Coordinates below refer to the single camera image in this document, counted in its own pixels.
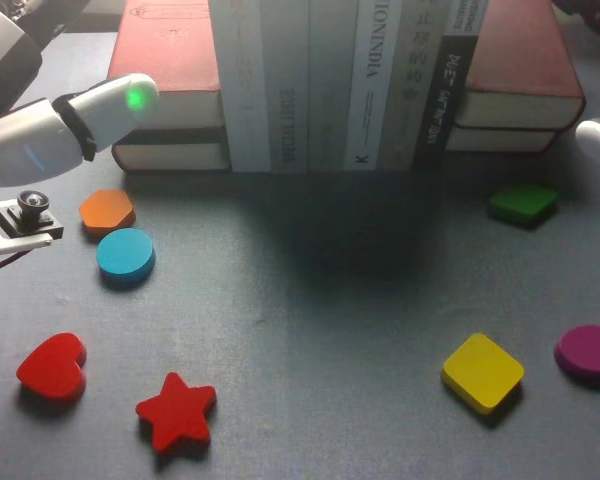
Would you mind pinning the grey table cloth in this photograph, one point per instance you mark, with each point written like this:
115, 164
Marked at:
300, 350

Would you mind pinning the grey special issue book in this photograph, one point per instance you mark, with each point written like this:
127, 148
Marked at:
287, 100

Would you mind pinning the plain white spine book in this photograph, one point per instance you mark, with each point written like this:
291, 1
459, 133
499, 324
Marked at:
242, 100

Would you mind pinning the red hardcover book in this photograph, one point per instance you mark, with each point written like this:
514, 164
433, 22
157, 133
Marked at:
520, 50
170, 157
165, 50
500, 141

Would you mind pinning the blue round wooden block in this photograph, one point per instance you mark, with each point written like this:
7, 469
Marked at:
125, 252

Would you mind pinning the orange hexagon wooden block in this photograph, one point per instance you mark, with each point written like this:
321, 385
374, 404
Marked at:
105, 207

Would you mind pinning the grey book with Chinese title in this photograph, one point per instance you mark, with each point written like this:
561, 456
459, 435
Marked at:
415, 75

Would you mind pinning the black spine book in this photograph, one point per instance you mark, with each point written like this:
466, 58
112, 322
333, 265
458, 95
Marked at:
445, 100

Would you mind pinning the red star wooden block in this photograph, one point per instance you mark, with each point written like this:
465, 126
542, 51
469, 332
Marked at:
177, 410

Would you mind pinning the yellow square wooden block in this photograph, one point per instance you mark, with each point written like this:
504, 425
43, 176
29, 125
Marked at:
482, 370

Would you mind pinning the green diamond wooden block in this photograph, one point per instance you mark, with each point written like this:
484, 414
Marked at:
522, 200

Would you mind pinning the red heart wooden block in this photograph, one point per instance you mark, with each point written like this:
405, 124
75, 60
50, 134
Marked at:
50, 367

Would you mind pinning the purple oval wooden block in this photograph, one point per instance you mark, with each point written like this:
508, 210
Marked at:
592, 352

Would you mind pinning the wrist camera on white bracket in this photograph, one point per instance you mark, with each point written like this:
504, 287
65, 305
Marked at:
27, 220

